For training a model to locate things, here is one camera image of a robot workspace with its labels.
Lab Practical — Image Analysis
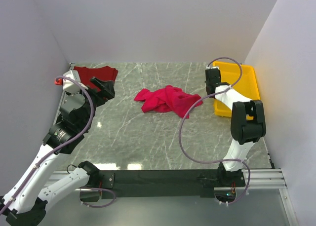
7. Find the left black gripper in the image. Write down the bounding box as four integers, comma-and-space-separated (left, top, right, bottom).
67, 76, 115, 130

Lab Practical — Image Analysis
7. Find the yellow plastic tray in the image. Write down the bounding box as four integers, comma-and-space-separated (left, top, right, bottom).
211, 61, 260, 117

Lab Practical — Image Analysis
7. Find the pink t shirt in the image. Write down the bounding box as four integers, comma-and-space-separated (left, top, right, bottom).
134, 85, 201, 118

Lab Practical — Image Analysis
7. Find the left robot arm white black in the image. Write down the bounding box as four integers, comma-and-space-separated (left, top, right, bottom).
0, 75, 115, 226

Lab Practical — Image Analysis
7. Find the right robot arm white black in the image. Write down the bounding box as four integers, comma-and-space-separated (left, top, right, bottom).
205, 67, 266, 186

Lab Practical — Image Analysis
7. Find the folded dark red t shirt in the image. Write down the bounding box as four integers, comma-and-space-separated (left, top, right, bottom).
74, 66, 118, 91

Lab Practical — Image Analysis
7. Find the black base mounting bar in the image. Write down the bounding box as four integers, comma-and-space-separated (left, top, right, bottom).
86, 167, 246, 198

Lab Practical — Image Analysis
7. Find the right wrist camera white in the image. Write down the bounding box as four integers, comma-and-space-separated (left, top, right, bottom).
206, 66, 219, 70

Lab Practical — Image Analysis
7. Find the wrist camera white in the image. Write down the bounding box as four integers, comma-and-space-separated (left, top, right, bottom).
206, 66, 219, 70
55, 70, 88, 94

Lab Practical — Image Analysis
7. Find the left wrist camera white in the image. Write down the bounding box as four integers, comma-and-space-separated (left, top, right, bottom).
55, 70, 88, 94

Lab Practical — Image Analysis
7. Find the aluminium frame rail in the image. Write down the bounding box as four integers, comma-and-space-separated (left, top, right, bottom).
41, 62, 288, 194

